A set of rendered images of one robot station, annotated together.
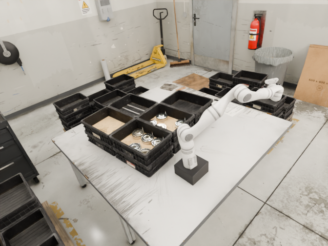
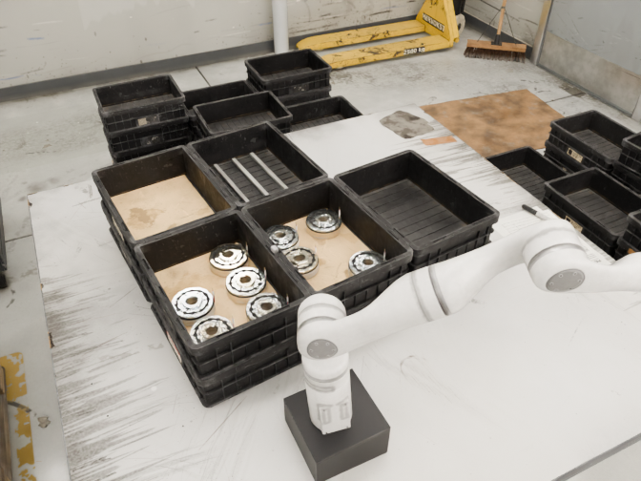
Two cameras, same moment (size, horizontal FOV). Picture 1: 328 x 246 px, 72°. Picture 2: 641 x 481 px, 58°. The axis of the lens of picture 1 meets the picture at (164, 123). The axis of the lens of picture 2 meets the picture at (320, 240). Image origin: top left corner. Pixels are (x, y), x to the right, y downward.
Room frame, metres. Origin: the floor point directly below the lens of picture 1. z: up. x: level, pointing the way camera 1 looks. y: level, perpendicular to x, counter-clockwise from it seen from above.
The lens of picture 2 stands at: (0.43, -0.30, 1.89)
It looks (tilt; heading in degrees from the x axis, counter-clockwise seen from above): 40 degrees down; 14
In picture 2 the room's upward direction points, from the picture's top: straight up
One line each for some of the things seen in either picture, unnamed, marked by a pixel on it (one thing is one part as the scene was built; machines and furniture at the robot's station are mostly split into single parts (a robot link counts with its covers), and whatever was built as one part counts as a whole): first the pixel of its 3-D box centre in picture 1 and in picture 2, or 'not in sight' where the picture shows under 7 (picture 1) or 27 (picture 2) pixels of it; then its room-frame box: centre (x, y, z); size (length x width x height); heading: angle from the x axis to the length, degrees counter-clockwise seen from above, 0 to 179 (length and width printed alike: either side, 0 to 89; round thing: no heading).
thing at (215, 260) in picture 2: (137, 132); (228, 256); (1.49, 0.22, 0.86); 0.10 x 0.10 x 0.01
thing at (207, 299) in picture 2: (134, 147); (192, 303); (1.31, 0.24, 0.86); 0.10 x 0.10 x 0.01
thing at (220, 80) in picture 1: (224, 87); (591, 162); (3.15, -1.01, 0.31); 0.40 x 0.30 x 0.34; 40
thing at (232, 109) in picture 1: (225, 106); (548, 240); (1.96, -0.66, 0.70); 0.33 x 0.23 x 0.01; 40
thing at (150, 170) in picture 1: (143, 151); (225, 318); (1.36, 0.19, 0.76); 0.40 x 0.30 x 0.12; 46
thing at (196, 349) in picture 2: (140, 135); (218, 274); (1.36, 0.19, 0.92); 0.40 x 0.30 x 0.02; 46
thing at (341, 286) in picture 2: (165, 117); (323, 232); (1.58, -0.02, 0.92); 0.40 x 0.30 x 0.02; 46
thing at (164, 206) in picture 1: (170, 158); (330, 344); (1.68, -0.02, 0.35); 1.60 x 1.60 x 0.70; 40
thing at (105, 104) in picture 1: (114, 111); (245, 152); (2.74, 0.67, 0.37); 0.40 x 0.30 x 0.45; 130
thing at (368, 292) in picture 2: (166, 122); (323, 247); (1.58, -0.02, 0.87); 0.40 x 0.30 x 0.11; 46
